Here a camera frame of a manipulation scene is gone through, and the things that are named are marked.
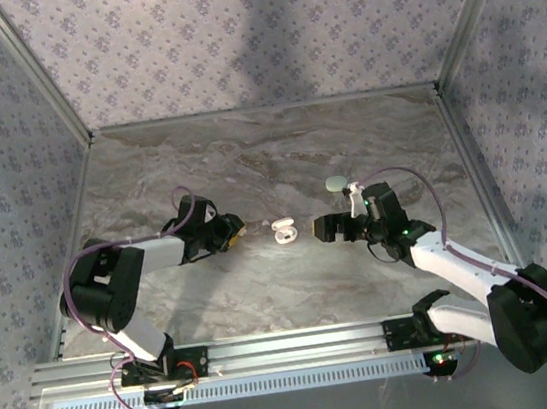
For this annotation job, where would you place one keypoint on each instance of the pale green earbud charging case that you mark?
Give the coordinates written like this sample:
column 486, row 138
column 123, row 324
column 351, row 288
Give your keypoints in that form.
column 335, row 184

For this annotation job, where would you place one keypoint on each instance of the white earbud charging case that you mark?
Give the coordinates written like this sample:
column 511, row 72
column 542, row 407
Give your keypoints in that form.
column 285, row 237

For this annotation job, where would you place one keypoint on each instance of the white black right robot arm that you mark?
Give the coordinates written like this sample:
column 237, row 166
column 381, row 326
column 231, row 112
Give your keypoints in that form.
column 452, row 261

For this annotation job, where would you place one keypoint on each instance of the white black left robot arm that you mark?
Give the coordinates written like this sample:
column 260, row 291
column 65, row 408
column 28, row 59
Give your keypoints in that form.
column 159, row 252

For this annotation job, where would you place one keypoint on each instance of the wide aluminium frame floor rail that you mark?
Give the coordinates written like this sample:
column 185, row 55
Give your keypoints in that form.
column 485, row 197

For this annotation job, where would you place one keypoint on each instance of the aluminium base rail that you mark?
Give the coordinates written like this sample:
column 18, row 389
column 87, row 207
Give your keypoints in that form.
column 297, row 345

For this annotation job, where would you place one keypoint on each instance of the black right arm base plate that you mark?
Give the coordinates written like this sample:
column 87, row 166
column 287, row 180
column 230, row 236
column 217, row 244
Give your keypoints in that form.
column 396, row 334

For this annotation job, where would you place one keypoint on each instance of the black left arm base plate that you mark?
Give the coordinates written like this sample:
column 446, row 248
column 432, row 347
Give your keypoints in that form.
column 199, row 361

